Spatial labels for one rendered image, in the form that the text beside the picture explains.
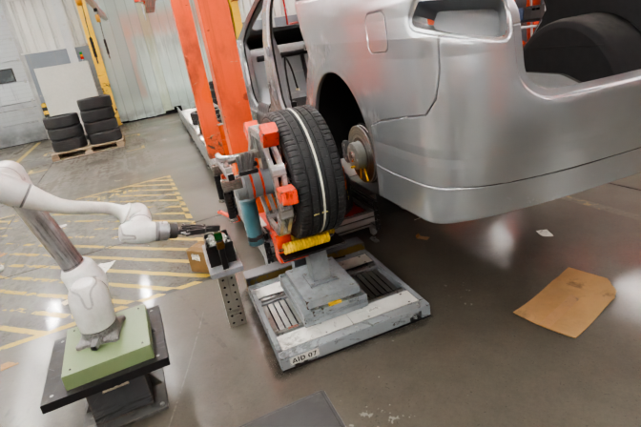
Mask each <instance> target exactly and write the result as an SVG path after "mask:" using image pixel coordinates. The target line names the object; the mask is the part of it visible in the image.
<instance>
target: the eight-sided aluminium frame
mask: <svg viewBox="0 0 641 427"><path fill-rule="evenodd" d="M258 125H259V124H258ZM258 125H254V126H250V127H248V130H247V131H248V151H252V149H254V145H253V141H252V136H251V135H253V136H254V137H255V138H256V139H257V140H258V142H259V144H260V146H261V148H262V151H263V154H264V156H265V159H266V162H267V164H268V167H269V171H270V174H271V177H272V180H273V185H274V190H275V195H276V199H277V203H278V210H279V212H278V211H277V208H276V205H275V203H274V200H273V197H272V195H271V194H267V197H268V200H269V203H270V206H271V208H272V211H273V212H272V213H270V212H269V209H268V206H267V204H266V201H265V198H264V196H260V197H259V198H260V201H261V204H262V206H263V209H264V211H265V214H266V218H267V221H268V223H269V225H271V227H272V228H273V229H274V231H275V232H276V233H277V235H278V236H284V235H287V234H290V233H291V232H292V231H291V229H292V223H293V217H294V208H293V206H292V205H291V206H287V207H283V206H282V205H281V204H280V203H279V201H278V195H277V190H276V188H278V187H279V181H278V177H281V182H282V186H285V185H288V181H287V176H286V175H287V173H286V170H285V167H284V163H282V160H281V158H280V155H279V151H278V149H277V146H273V147H271V150H272V153H273V155H274V157H275V159H276V162H277V165H274V163H273V160H272V158H271V155H270V153H269V151H268V148H265V149H264V148H263V146H262V144H261V142H260V140H259V130H258ZM285 219H286V221H285ZM277 221H278V224H277V223H276V222H277ZM284 221H285V222H284Z"/></svg>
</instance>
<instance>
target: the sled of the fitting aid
mask: <svg viewBox="0 0 641 427"><path fill-rule="evenodd" d="M279 282H280V286H281V288H282V289H283V290H284V292H285V294H286V295H287V297H288V299H289V300H290V302H291V304H292V305H293V307H294V309H295V310H296V312H297V314H298V315H299V317H300V319H301V321H302V323H303V324H304V326H305V328H308V327H311V326H314V325H316V324H319V323H322V322H324V321H326V320H329V319H332V318H335V317H337V316H340V315H345V314H347V313H350V312H353V311H356V310H359V309H360V308H363V307H366V306H368V300H367V293H366V292H365V291H364V290H363V289H362V288H361V287H360V291H359V292H358V293H355V294H353V295H349V296H346V297H343V298H340V299H337V300H335V301H332V302H329V303H326V304H323V305H320V306H318V307H316V308H313V309H310V310H307V309H306V307H305V305H304V304H303V302H302V301H301V299H300V297H299V296H298V294H297V293H296V291H295V290H294V288H293V286H292V285H291V283H290V282H289V280H288V279H287V277H286V274H279Z"/></svg>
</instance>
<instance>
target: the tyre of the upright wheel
mask: <svg viewBox="0 0 641 427"><path fill-rule="evenodd" d="M289 109H292V110H293V111H294V112H295V113H296V114H297V115H298V116H299V118H300V120H301V121H302V123H303V125H304V127H305V129H306V130H307V132H308V134H309V137H310V139H311V142H312V144H313V147H314V150H315V153H316V156H317V159H318V162H319V166H320V173H321V178H322V183H323V187H324V194H325V204H326V219H325V225H324V229H323V231H322V232H325V231H328V230H332V229H335V228H338V227H339V226H340V225H341V223H342V222H343V220H344V217H345V211H346V189H345V181H344V175H343V169H342V165H341V159H340V155H339V153H338V149H337V146H336V143H335V141H334V138H333V135H332V133H331V132H330V130H329V128H328V126H327V124H326V122H325V120H324V119H323V117H322V116H321V114H320V113H319V112H318V111H317V110H316V109H315V108H314V107H312V106H310V105H302V106H298V107H294V108H289ZM270 122H275V123H276V126H277V128H278V130H279V143H280V145H281V147H282V150H283V153H284V155H285V158H286V161H287V165H288V168H289V172H290V174H291V178H292V183H293V186H294V187H295V188H296V189H297V191H298V196H299V201H300V203H298V204H296V205H297V221H296V224H294V225H292V229H291V231H292V232H291V235H292V236H293V237H295V238H304V237H306V236H309V235H313V234H318V233H319V232H320V231H321V229H322V226H323V220H324V206H323V196H322V189H321V180H320V175H319V171H318V167H317V164H316V160H315V157H314V154H313V151H312V148H311V146H310V143H309V140H308V138H307V135H306V133H305V131H304V129H303V127H302V125H301V123H300V121H299V120H298V118H297V117H296V116H295V114H294V113H293V112H292V111H290V110H288V109H284V110H280V111H275V112H268V113H266V114H265V115H264V116H263V118H262V121H261V124H265V123H270Z"/></svg>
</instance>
